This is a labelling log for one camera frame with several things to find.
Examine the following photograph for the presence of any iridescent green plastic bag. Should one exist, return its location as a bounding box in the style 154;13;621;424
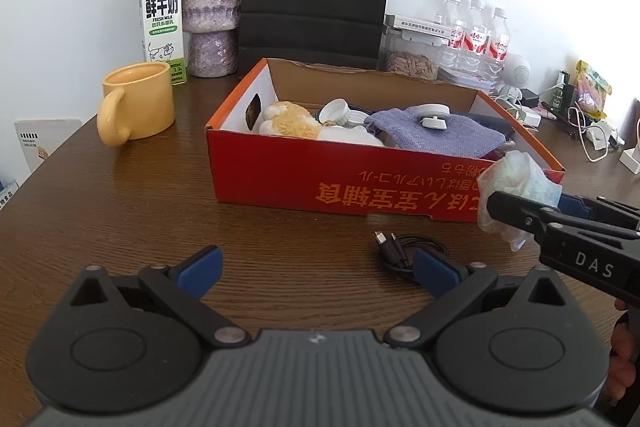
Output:
476;150;562;253

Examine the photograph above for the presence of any purple burlap drawstring pouch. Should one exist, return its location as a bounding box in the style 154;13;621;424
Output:
364;106;506;158

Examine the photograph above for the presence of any white round plug puck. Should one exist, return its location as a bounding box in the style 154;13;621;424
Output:
412;103;450;119

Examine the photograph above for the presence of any sheep plush toy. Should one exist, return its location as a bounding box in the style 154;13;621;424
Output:
258;102;384;147

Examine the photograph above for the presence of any small white bottle cap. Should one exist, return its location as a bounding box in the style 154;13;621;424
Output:
318;98;350;126

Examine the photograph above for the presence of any large white bottle cap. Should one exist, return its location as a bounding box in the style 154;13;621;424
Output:
345;109;369;127

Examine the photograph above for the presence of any person's right hand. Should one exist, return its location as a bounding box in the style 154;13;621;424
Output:
605;317;637;400

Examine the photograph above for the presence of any colourful snack bag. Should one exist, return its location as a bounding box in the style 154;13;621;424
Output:
575;60;612;120

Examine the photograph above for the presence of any red cardboard pumpkin box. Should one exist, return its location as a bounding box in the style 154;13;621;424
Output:
206;58;565;222

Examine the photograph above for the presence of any middle water bottle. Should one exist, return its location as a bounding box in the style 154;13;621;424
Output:
458;0;488;74

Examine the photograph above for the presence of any water bottle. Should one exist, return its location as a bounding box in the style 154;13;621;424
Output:
435;0;465;68
480;8;511;81
458;0;488;74

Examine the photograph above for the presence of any right water bottle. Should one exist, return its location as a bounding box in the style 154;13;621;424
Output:
480;8;511;81

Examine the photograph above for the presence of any left water bottle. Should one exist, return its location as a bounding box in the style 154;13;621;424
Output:
435;0;465;68

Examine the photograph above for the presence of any yellow ceramic mug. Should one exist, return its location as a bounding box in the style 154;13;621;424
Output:
96;62;175;147

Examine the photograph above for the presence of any white leaflet card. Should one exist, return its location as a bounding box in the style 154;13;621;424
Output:
14;118;81;172

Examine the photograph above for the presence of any flat white box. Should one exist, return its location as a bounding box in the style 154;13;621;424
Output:
385;14;451;39

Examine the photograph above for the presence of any clear seed container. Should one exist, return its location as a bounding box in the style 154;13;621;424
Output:
378;28;444;80

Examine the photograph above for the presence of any white milk carton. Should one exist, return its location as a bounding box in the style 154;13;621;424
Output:
140;0;188;86

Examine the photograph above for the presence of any purple textured vase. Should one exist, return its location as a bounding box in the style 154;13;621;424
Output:
182;0;241;78

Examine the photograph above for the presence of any black usb cable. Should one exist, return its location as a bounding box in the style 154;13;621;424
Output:
374;230;450;283

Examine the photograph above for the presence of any white charger with cable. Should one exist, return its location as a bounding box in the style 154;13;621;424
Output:
567;104;626;164

